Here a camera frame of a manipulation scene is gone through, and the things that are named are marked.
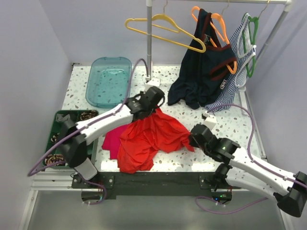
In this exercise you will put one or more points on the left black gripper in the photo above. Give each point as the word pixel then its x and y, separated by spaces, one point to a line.
pixel 142 93

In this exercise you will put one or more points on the white clothes rack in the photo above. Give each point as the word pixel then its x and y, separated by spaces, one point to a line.
pixel 288 4

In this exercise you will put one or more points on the blue striped tank top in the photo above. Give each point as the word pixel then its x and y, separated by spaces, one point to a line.
pixel 229 90

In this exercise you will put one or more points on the green hanger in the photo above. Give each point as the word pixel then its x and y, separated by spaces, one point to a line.
pixel 249 39

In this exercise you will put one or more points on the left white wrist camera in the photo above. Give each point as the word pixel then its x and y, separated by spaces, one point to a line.
pixel 152 82

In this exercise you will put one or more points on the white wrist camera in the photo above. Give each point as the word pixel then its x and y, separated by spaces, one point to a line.
pixel 152 82
pixel 209 120

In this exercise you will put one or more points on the red tank top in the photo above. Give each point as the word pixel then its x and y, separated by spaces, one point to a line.
pixel 142 139

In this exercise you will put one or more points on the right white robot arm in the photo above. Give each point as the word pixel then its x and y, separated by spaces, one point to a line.
pixel 238 169

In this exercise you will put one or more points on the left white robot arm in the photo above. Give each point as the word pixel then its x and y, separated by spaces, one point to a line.
pixel 75 137

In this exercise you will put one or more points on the teal transparent plastic bin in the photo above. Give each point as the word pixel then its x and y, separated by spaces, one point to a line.
pixel 108 82

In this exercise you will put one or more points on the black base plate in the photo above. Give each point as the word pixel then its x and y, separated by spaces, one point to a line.
pixel 158 184

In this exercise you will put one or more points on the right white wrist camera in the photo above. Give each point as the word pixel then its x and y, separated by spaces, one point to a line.
pixel 209 120

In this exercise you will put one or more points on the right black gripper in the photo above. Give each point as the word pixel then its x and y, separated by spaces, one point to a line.
pixel 192 141

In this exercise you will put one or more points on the magenta folded cloth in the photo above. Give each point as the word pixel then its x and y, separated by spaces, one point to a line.
pixel 112 141

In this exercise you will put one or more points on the white hanger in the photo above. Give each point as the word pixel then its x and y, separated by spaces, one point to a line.
pixel 243 57

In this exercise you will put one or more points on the yellow hanger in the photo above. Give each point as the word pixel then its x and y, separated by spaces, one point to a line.
pixel 168 31

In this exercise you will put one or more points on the navy tank top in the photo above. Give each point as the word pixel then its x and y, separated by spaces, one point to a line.
pixel 202 76

